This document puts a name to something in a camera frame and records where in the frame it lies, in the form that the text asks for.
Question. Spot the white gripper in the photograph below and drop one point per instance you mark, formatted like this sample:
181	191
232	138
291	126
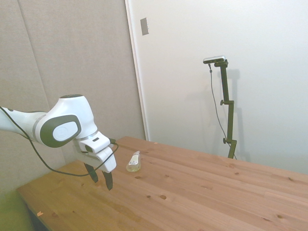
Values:
106	160

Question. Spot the clear hand sanitizer pump bottle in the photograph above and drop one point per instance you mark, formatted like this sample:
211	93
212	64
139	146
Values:
133	163

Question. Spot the small orange tape scrap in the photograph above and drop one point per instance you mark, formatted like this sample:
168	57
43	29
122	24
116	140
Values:
39	213

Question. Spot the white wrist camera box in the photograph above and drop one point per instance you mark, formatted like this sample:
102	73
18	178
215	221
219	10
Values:
96	144

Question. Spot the white door frame trim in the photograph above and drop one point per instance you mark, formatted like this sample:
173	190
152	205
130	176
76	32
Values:
136	60

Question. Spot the dark articulated camera stand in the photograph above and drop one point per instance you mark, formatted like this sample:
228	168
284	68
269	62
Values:
226	89

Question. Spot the grey wall switch plate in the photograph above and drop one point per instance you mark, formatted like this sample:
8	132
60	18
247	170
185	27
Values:
144	26

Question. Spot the silver exterior camera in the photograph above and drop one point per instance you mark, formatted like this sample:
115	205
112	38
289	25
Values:
214	59

